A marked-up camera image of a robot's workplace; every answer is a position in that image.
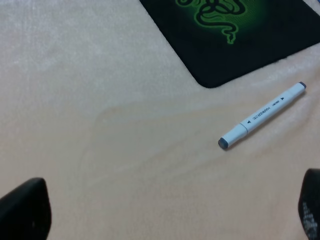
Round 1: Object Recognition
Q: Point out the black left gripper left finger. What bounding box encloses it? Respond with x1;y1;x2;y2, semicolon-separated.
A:
0;177;52;240

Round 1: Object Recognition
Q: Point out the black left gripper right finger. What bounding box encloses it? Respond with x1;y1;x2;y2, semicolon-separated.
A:
298;168;320;240

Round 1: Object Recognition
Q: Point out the white marker pen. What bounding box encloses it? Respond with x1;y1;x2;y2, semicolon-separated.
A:
218;82;307;150

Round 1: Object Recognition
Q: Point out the black green mouse pad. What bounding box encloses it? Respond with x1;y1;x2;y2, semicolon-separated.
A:
142;0;320;88

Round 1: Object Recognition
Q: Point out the beige fuzzy table cloth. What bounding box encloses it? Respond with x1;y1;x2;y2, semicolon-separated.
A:
0;0;320;240

